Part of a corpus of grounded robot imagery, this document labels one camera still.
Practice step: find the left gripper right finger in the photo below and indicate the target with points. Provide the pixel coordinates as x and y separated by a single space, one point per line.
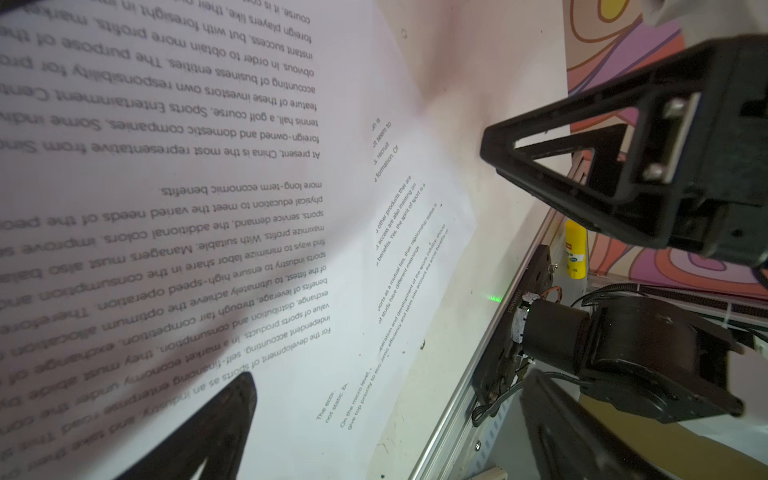
570 443

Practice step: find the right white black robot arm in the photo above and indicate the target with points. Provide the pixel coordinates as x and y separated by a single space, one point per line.
643 355

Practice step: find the yellow marker pen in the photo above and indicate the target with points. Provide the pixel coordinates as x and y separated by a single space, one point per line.
576 246

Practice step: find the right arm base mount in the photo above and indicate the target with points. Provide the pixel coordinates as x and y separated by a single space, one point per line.
494 375

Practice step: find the printed paper sheet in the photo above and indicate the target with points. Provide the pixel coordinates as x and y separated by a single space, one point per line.
326 424
166 168

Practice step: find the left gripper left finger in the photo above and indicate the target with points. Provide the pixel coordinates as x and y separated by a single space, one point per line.
210 444

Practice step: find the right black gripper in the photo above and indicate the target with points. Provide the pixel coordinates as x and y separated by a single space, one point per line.
677 160

